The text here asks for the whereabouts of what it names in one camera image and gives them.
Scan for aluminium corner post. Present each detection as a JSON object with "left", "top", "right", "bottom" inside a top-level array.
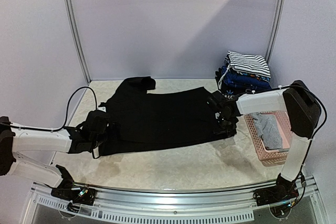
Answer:
[
  {"left": 265, "top": 0, "right": 285, "bottom": 63},
  {"left": 64, "top": 0, "right": 91, "bottom": 84}
]

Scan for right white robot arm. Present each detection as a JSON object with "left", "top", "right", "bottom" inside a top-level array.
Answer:
[{"left": 206, "top": 80, "right": 323, "bottom": 201}]

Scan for blue orange patterned shorts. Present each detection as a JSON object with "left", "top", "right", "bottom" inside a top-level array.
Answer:
[{"left": 221, "top": 65, "right": 270, "bottom": 82}]

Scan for grey garment in basket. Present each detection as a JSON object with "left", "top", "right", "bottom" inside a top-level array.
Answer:
[{"left": 250, "top": 113, "right": 283, "bottom": 150}]

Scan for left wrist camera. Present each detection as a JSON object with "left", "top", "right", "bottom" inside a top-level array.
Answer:
[{"left": 97, "top": 102, "right": 107, "bottom": 113}]

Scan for dark blue folded garment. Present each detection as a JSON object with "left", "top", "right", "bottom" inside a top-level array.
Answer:
[{"left": 219, "top": 66, "right": 271, "bottom": 91}]

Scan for black printed folded garment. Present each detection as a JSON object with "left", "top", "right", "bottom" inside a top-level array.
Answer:
[{"left": 215, "top": 69, "right": 251, "bottom": 98}]

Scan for aluminium front rail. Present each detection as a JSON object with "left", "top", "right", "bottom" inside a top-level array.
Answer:
[{"left": 22, "top": 177, "right": 328, "bottom": 223}]

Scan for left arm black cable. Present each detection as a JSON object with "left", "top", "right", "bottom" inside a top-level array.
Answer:
[{"left": 0, "top": 87, "right": 106, "bottom": 159}]

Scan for right aluminium corner post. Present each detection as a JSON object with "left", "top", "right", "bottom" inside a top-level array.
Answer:
[{"left": 265, "top": 0, "right": 285, "bottom": 63}]

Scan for left aluminium corner post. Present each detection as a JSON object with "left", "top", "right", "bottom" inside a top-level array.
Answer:
[{"left": 64, "top": 0, "right": 91, "bottom": 84}]

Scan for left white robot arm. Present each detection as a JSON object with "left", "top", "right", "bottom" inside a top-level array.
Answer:
[{"left": 1, "top": 110, "right": 115, "bottom": 200}]

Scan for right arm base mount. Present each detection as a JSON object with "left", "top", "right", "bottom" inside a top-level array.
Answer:
[{"left": 253, "top": 172, "right": 307, "bottom": 207}]

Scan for black white striped shirt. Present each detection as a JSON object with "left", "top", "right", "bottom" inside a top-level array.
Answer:
[{"left": 226, "top": 51, "right": 271, "bottom": 78}]

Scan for pink plastic laundry basket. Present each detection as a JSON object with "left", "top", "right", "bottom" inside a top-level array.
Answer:
[{"left": 244, "top": 111, "right": 292, "bottom": 166}]

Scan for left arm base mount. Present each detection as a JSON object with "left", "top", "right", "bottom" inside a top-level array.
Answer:
[{"left": 51, "top": 165, "right": 97, "bottom": 206}]

